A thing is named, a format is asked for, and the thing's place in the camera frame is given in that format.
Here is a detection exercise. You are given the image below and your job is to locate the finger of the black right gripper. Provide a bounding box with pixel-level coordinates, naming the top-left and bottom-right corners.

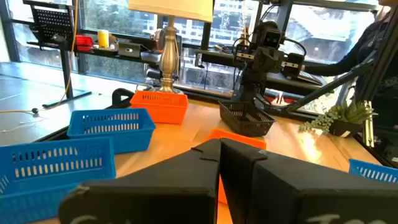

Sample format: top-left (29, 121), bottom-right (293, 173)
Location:
top-left (233, 42), bottom-right (256, 68)
top-left (281, 52), bottom-right (306, 78)

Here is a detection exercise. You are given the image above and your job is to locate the yellow candle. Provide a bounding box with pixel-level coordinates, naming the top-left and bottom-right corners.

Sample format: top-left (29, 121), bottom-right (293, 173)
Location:
top-left (97, 29), bottom-right (110, 49)

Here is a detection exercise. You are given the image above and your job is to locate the black pegboard panel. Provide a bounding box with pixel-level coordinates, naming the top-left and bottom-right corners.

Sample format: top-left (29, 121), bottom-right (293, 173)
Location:
top-left (23, 0), bottom-right (75, 47)

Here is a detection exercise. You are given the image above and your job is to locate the small black box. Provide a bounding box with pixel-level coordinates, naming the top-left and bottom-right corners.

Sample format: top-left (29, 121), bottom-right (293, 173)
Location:
top-left (118, 42), bottom-right (142, 58)

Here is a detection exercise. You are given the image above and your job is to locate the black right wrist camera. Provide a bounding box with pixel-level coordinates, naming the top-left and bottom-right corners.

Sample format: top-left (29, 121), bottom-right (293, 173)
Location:
top-left (251, 21), bottom-right (284, 50)

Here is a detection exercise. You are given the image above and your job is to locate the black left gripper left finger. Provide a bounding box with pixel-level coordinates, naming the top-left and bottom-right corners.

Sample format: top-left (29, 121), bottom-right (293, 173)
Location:
top-left (58, 138), bottom-right (222, 224)

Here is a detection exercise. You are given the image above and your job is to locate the black plastic mesh basket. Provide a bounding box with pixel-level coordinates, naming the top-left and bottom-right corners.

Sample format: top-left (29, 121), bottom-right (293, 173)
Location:
top-left (218, 100), bottom-right (276, 138)

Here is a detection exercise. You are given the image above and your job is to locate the silver aluminium frame post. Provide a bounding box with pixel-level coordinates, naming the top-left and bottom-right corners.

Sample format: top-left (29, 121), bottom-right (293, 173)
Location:
top-left (363, 101), bottom-right (374, 147)

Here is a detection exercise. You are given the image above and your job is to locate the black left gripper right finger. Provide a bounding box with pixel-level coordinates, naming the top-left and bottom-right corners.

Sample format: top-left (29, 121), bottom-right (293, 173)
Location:
top-left (219, 138), bottom-right (398, 224)

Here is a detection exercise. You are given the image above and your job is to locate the yellow hanging cable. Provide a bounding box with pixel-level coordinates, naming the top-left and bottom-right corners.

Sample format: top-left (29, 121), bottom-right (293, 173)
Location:
top-left (60, 0), bottom-right (79, 105)

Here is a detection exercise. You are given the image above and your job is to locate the black frame strut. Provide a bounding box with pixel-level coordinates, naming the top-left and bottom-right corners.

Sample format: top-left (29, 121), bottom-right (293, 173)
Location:
top-left (285, 58), bottom-right (376, 113)
top-left (356, 6), bottom-right (398, 102)

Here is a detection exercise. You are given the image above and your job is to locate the green potted succulent plant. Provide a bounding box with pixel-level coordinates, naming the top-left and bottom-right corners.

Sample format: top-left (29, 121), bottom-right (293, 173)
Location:
top-left (298, 100), bottom-right (379, 138)

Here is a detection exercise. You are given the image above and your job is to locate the blue plastic slotted basket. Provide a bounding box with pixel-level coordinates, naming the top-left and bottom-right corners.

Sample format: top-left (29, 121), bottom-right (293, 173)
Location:
top-left (67, 108), bottom-right (156, 155)
top-left (348, 158), bottom-right (398, 184)
top-left (0, 136), bottom-right (116, 224)

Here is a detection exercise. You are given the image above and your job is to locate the red plastic box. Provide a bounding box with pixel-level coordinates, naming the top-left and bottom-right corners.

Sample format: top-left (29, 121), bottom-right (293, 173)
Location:
top-left (75, 34), bottom-right (94, 52)

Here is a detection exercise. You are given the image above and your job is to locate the person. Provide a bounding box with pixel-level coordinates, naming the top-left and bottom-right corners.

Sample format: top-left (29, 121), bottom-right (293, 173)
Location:
top-left (303, 0), bottom-right (398, 128)

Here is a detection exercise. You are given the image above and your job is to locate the orange plastic slotted basket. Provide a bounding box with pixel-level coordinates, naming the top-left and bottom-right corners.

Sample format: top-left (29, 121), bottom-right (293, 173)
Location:
top-left (203, 128), bottom-right (267, 205)
top-left (129, 90), bottom-right (189, 125)

